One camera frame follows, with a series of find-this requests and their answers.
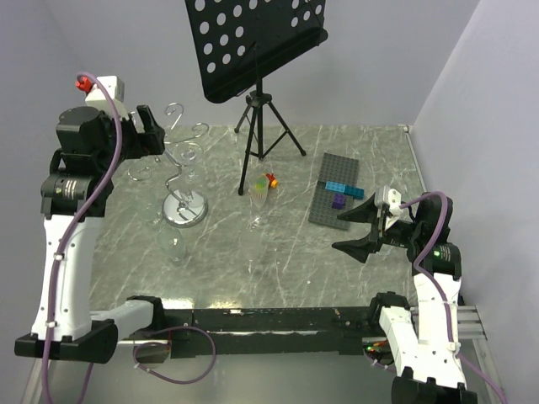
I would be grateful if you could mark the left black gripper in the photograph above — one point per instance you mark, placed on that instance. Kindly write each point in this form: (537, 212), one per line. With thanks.
(151, 141)

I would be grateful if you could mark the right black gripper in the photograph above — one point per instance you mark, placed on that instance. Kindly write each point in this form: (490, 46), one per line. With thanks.
(358, 247)

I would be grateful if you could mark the clear wine glass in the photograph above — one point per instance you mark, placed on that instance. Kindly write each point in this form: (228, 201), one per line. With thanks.
(188, 154)

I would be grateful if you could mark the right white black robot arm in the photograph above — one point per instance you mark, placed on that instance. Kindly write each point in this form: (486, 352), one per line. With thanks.
(425, 351)

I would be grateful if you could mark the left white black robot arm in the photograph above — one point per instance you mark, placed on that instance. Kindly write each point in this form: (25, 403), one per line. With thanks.
(73, 203)

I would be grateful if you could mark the clear glass beside rack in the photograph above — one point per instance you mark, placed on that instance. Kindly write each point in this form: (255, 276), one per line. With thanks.
(153, 213)

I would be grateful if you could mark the chrome wine glass rack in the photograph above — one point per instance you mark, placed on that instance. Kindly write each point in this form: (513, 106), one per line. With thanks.
(182, 206)

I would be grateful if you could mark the blue lego brick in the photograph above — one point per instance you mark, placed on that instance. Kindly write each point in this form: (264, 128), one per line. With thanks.
(354, 192)

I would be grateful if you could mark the purple lego brick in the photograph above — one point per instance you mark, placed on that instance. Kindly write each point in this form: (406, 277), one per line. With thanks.
(338, 201)

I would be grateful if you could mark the grey lego baseplate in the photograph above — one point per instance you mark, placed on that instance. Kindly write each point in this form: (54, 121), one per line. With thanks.
(338, 169)

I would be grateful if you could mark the colourful lego toy car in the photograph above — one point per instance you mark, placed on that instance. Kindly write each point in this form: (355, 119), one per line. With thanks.
(272, 181)

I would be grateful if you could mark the clear flute front centre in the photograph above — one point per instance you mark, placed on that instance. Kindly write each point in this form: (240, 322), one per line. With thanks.
(250, 242)

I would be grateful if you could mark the black perforated music stand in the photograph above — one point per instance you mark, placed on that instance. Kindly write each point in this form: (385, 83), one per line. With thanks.
(239, 43)

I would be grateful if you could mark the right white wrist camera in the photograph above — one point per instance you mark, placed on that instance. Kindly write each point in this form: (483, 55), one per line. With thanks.
(388, 202)

